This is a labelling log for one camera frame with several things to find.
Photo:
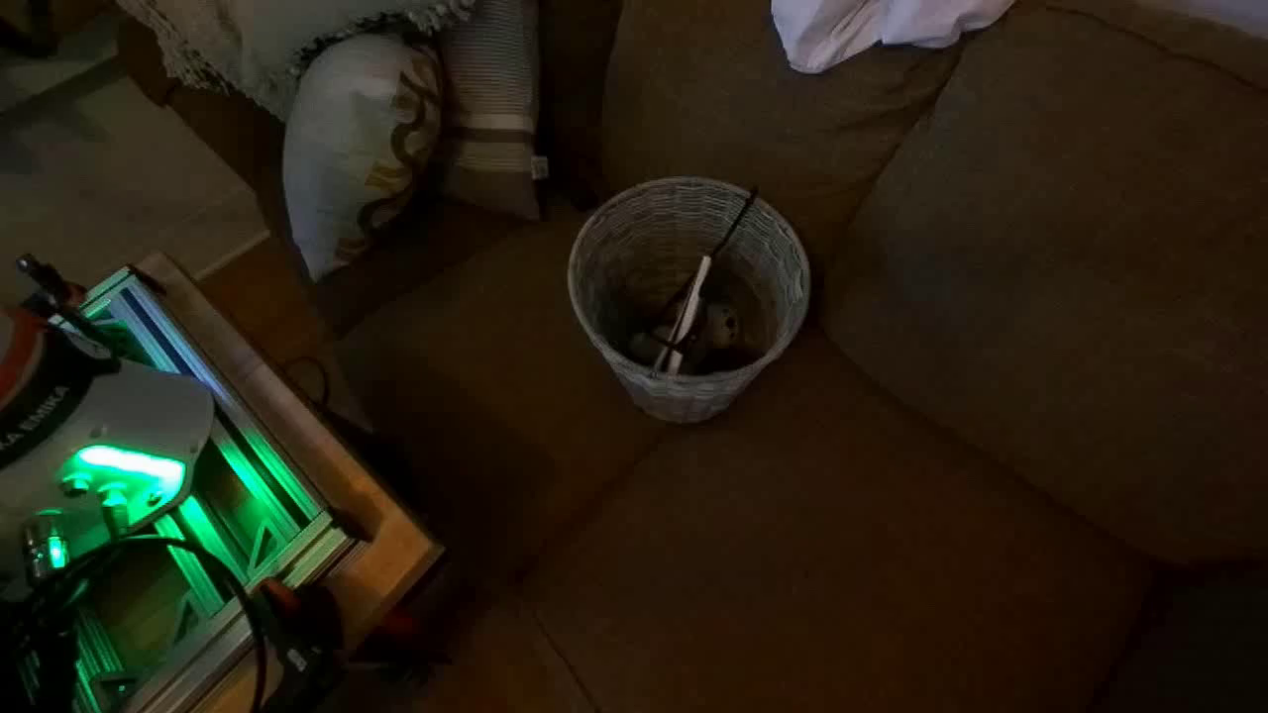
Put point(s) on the white packet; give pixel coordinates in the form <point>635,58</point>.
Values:
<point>844,25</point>

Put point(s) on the white wicker basket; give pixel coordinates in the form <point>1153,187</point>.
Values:
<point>635,264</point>

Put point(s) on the brown fabric couch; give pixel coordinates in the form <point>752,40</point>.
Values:
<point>859,557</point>

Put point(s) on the blue box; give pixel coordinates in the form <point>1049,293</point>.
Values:
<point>687,308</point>

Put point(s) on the brown fuzzy item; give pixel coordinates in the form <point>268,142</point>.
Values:
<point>722,326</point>

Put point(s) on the grey striped pillow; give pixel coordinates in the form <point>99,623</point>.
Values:
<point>497,120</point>

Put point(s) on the white pillow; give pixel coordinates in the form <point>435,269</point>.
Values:
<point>349,142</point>

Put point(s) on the cream pillow with trim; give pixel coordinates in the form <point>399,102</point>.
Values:
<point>262,33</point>

